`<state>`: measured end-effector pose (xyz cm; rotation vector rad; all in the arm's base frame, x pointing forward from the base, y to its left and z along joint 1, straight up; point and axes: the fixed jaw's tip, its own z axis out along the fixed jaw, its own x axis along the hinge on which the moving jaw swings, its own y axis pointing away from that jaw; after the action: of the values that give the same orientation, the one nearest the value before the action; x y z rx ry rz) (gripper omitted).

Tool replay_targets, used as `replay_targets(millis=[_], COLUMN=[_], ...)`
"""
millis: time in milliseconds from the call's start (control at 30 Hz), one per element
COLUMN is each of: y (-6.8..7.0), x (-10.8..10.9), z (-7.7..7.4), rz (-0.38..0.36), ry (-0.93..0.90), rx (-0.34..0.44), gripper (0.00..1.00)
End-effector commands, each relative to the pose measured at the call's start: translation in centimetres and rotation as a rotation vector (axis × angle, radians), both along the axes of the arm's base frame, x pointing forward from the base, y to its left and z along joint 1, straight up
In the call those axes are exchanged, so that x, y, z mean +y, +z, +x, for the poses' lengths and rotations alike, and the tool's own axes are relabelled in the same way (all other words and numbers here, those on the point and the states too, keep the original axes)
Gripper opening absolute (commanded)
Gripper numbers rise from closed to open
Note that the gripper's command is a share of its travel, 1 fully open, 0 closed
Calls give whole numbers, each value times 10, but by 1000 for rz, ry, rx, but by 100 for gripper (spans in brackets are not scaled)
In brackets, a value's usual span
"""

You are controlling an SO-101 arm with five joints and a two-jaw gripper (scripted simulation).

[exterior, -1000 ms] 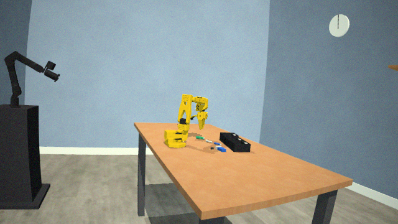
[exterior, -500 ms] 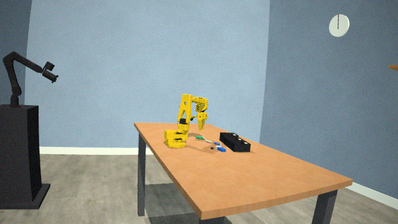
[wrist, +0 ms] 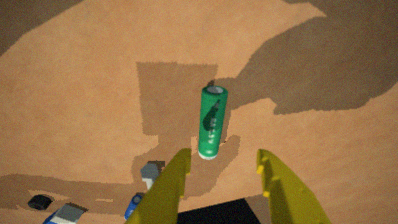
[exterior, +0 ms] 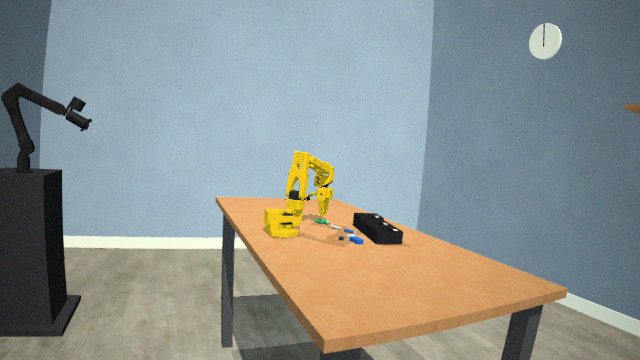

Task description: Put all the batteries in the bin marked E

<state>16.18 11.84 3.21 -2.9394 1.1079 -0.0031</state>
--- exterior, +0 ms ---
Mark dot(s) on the blue and white eraser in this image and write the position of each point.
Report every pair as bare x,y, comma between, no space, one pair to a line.
354,239

